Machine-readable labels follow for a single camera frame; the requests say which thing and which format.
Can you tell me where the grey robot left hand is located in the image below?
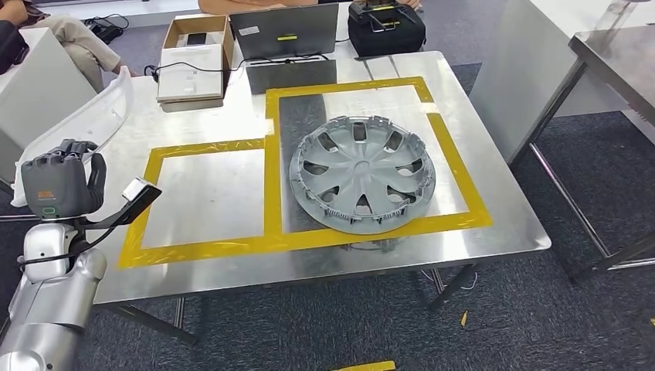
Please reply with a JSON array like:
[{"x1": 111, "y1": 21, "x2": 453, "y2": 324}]
[{"x1": 21, "y1": 139, "x2": 107, "y2": 220}]

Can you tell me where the brown cardboard box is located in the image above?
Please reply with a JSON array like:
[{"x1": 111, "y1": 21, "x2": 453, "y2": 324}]
[{"x1": 159, "y1": 13, "x2": 236, "y2": 111}]

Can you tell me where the black camera cable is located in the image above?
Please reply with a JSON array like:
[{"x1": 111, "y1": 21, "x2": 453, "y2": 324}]
[{"x1": 16, "y1": 225, "x2": 120, "y2": 268}]

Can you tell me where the black power adapter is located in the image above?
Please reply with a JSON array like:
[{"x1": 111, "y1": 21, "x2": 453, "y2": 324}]
[{"x1": 83, "y1": 13, "x2": 130, "y2": 45}]

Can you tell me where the white foam tray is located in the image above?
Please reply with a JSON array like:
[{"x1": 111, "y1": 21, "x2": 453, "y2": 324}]
[{"x1": 156, "y1": 43, "x2": 225, "y2": 104}]

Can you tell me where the silver wheel hubcap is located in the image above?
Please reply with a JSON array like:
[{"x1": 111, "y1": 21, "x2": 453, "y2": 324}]
[{"x1": 289, "y1": 114, "x2": 437, "y2": 236}]

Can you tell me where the black table cable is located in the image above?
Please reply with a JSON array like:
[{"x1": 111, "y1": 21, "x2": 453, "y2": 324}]
[{"x1": 144, "y1": 53, "x2": 328, "y2": 83}]

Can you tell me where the white steel-legged workbench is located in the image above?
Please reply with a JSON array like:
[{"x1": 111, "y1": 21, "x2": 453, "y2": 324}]
[
  {"x1": 468, "y1": 0, "x2": 655, "y2": 283},
  {"x1": 92, "y1": 49, "x2": 552, "y2": 345}
]

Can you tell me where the grey laptop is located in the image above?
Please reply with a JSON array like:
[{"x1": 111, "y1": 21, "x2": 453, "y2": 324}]
[{"x1": 229, "y1": 2, "x2": 340, "y2": 63}]

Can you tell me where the yellow floor tape square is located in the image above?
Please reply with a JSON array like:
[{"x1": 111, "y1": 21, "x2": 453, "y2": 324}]
[{"x1": 331, "y1": 360, "x2": 398, "y2": 371}]

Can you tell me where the white curved plastic part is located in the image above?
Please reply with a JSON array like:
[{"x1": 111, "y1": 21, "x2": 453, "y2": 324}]
[{"x1": 11, "y1": 66, "x2": 135, "y2": 209}]

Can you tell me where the black carry case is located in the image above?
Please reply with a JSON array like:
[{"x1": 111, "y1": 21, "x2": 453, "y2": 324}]
[{"x1": 348, "y1": 0, "x2": 427, "y2": 58}]

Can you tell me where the white floor cable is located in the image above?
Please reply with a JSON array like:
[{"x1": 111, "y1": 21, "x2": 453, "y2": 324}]
[{"x1": 419, "y1": 268, "x2": 480, "y2": 292}]

